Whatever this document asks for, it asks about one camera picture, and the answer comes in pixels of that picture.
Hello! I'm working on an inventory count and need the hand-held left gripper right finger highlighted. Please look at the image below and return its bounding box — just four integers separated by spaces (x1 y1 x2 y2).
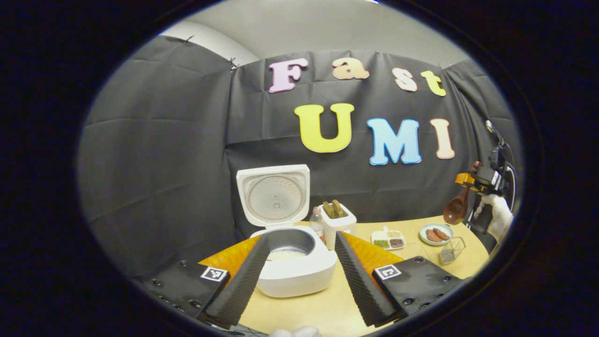
334 231 468 327

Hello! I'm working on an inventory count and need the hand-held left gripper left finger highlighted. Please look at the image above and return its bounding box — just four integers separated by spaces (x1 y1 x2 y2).
140 234 271 327

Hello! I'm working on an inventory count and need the brown wooden spoon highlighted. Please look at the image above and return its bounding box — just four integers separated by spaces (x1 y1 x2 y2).
443 185 471 225

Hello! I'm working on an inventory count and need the white rice cooker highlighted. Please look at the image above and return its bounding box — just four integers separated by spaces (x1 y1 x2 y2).
236 164 337 298

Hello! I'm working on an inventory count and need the divided dish of beans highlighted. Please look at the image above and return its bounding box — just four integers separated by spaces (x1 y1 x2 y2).
371 227 406 250

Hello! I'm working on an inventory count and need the white toaster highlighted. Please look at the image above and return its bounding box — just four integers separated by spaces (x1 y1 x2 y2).
319 202 357 251

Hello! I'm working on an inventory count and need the pale green plate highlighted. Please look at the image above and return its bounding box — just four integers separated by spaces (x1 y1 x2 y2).
419 223 454 246

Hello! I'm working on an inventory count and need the clear bottle with red label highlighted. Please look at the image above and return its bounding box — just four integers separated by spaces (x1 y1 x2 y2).
309 206 325 242

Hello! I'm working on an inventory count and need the black backdrop cloth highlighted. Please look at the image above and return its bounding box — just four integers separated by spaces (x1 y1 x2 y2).
77 35 522 277

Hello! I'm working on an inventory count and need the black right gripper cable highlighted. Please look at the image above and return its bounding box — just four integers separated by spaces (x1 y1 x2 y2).
501 140 518 211

